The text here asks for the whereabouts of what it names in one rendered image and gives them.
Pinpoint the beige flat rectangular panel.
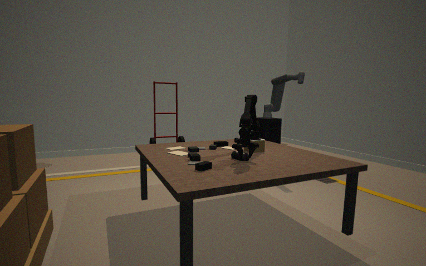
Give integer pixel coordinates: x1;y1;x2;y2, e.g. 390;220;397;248
168;151;188;156

